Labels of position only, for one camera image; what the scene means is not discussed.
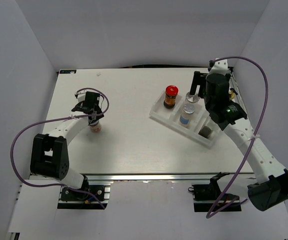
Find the blue label silver lid jar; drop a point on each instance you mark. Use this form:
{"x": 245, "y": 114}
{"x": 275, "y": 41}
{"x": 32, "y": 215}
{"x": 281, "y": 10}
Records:
{"x": 187, "y": 113}

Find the clear liquid glass bottle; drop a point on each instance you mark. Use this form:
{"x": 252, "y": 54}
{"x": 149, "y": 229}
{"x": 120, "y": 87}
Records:
{"x": 232, "y": 93}

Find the small red white lid jar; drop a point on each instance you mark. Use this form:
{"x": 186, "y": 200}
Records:
{"x": 95, "y": 127}

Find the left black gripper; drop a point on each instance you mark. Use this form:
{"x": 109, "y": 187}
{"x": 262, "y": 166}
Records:
{"x": 98, "y": 117}

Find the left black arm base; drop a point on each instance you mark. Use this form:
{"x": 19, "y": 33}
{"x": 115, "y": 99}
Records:
{"x": 96, "y": 198}

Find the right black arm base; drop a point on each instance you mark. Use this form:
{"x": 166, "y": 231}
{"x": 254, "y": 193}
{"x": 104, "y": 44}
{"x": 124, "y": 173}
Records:
{"x": 204, "y": 197}

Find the white three compartment tray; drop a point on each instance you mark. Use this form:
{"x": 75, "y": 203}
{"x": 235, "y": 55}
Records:
{"x": 170, "y": 118}

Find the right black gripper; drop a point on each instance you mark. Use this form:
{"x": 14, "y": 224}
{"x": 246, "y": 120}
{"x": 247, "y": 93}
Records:
{"x": 198, "y": 79}

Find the tall silver lid spice jar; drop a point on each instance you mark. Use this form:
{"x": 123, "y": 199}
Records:
{"x": 191, "y": 99}

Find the red lid sauce jar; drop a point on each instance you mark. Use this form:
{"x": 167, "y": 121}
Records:
{"x": 171, "y": 93}

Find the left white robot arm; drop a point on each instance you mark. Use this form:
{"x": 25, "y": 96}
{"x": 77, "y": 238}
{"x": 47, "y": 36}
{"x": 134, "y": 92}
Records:
{"x": 50, "y": 156}

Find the dark sauce glass bottle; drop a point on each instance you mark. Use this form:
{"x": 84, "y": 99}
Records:
{"x": 208, "y": 129}

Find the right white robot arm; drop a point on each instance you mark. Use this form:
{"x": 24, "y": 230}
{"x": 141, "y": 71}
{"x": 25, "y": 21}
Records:
{"x": 270, "y": 186}

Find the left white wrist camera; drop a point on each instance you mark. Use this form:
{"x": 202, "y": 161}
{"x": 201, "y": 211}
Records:
{"x": 80, "y": 95}

